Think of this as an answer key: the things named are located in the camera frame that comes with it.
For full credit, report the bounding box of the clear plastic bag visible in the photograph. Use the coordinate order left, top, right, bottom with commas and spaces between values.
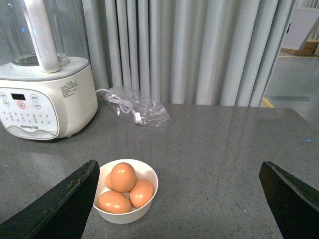
104, 87, 171, 127

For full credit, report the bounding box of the cardboard box background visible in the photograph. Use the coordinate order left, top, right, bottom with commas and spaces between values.
281, 39, 319, 56

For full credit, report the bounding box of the white round bowl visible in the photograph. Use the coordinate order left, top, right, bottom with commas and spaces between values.
93, 159, 159, 224

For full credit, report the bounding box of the brown egg right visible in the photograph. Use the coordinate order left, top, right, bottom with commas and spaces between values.
129, 178, 154, 209

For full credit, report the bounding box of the grey pleated curtain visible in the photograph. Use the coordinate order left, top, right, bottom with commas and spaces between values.
82, 0, 296, 107

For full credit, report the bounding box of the white Joyoung blender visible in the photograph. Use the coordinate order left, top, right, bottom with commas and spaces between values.
0, 0, 98, 140

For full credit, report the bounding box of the brown egg back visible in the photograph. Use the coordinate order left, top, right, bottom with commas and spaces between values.
105, 172, 114, 190

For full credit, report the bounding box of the brown egg top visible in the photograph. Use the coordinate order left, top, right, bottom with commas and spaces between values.
111, 162, 137, 193

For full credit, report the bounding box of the brown egg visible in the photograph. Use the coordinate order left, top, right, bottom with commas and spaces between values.
105, 172, 114, 190
111, 162, 137, 193
98, 191, 132, 214
129, 178, 154, 209

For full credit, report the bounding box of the brown egg front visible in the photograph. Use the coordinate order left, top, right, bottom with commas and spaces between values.
98, 191, 132, 214

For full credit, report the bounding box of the white power cable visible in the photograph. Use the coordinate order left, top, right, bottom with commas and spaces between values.
95, 88, 143, 124

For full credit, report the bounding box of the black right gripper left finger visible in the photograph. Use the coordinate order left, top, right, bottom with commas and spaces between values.
0, 160, 100, 239

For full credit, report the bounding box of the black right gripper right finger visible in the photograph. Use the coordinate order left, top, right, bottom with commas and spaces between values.
259, 161, 319, 239

